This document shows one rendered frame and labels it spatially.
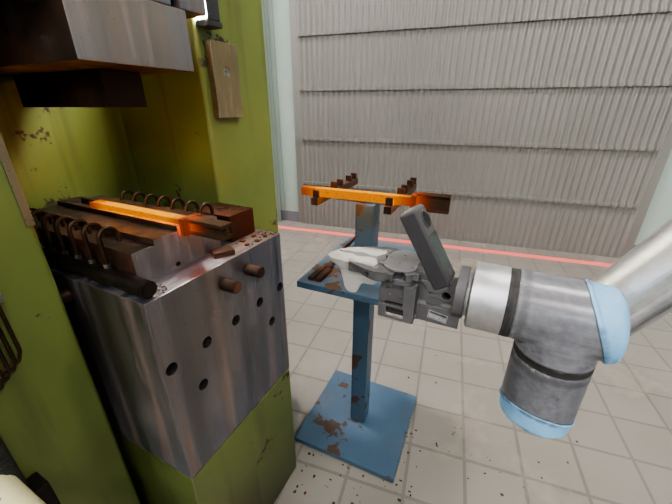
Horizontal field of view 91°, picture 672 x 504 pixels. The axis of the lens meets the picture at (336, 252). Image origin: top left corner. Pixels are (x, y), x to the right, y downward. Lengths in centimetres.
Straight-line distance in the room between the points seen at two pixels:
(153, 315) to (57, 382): 27
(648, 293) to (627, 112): 298
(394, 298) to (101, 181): 93
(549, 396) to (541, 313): 11
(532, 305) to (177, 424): 66
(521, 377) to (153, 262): 62
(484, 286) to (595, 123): 305
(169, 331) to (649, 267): 73
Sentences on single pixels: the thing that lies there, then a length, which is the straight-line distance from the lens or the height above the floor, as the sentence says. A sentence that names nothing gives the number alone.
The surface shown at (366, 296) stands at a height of 73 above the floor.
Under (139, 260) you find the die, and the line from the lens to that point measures 68.
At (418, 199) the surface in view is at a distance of 87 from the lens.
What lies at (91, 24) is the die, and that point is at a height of 131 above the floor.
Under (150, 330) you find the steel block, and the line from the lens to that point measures 66.
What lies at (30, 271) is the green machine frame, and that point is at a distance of 76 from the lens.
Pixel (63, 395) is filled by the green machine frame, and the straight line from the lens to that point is 88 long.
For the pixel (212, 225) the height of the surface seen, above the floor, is 101.
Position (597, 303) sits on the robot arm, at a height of 101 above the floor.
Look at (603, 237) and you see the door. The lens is 370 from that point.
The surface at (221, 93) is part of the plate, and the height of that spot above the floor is 124.
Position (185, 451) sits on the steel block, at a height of 56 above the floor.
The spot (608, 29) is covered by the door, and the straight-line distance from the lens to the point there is 345.
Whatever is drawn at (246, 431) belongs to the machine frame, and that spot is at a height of 42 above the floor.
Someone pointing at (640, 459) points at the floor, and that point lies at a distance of 186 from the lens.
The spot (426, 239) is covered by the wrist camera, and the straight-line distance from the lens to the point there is 45.
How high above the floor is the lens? 121
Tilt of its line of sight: 24 degrees down
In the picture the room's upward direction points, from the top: straight up
